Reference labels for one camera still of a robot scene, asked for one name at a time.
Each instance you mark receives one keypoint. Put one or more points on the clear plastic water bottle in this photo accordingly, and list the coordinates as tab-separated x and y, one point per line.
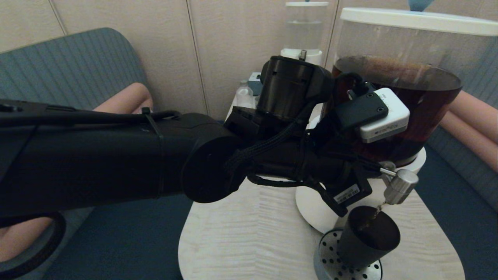
244	97

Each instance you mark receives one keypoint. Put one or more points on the silver dispenser tap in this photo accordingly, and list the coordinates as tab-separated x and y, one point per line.
402	186

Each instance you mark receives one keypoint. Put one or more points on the salmon pink bolster cushion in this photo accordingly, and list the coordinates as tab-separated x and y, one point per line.
478	112
124	99
19	237
467	136

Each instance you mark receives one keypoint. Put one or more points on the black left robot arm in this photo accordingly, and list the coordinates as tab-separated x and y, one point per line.
116	155

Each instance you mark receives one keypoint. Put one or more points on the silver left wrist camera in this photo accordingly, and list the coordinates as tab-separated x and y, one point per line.
383	116

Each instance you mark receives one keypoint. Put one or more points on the large tea drink dispenser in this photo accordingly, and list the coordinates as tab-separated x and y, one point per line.
428	70

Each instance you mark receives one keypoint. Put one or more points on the large blue-grey drip tray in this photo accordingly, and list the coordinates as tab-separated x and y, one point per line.
328	254

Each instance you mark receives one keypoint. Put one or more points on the small water drink dispenser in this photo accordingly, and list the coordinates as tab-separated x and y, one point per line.
303	27

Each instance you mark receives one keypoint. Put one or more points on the blue-grey square box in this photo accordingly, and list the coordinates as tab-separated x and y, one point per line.
255	83

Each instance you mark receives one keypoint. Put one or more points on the black tapered cup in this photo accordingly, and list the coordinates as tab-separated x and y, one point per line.
365	241

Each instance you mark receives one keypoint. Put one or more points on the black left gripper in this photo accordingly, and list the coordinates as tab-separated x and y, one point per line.
338	182

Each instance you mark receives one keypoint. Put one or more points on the dark teal seat cushion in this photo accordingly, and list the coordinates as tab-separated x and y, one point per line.
459	217
128	237

